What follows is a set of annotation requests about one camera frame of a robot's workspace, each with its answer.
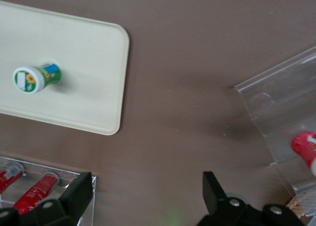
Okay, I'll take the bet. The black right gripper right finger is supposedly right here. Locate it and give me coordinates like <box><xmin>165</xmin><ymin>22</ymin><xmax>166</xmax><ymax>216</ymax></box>
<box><xmin>197</xmin><ymin>171</ymin><xmax>307</xmax><ymax>226</ymax></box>

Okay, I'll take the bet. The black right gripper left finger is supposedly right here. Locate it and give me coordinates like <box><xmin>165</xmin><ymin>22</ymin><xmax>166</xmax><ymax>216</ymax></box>
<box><xmin>0</xmin><ymin>171</ymin><xmax>93</xmax><ymax>226</ymax></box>

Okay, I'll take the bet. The green gum bottle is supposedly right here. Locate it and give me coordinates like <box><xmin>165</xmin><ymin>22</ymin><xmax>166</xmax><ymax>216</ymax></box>
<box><xmin>12</xmin><ymin>62</ymin><xmax>62</xmax><ymax>95</ymax></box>

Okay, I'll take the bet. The red gum bottle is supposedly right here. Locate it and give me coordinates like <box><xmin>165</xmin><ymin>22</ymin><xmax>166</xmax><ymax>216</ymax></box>
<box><xmin>290</xmin><ymin>131</ymin><xmax>316</xmax><ymax>176</ymax></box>

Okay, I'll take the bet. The cream plastic tray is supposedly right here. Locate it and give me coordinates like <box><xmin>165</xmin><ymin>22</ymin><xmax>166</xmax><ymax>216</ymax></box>
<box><xmin>0</xmin><ymin>0</ymin><xmax>130</xmax><ymax>137</ymax></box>

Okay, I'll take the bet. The clear acrylic bottle rack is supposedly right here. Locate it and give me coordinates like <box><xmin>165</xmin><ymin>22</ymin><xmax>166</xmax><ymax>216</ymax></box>
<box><xmin>0</xmin><ymin>155</ymin><xmax>97</xmax><ymax>226</ymax></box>

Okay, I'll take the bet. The red cola bottle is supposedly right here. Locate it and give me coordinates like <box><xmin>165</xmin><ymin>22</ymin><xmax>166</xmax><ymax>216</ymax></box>
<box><xmin>12</xmin><ymin>173</ymin><xmax>60</xmax><ymax>213</ymax></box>
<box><xmin>0</xmin><ymin>163</ymin><xmax>25</xmax><ymax>195</ymax></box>

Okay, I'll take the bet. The tan wicker basket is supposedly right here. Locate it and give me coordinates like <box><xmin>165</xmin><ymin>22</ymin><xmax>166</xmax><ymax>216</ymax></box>
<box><xmin>287</xmin><ymin>195</ymin><xmax>306</xmax><ymax>218</ymax></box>

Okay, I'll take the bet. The clear acrylic stepped display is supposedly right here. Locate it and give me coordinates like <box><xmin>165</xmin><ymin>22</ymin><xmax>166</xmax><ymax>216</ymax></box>
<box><xmin>234</xmin><ymin>45</ymin><xmax>316</xmax><ymax>217</ymax></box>

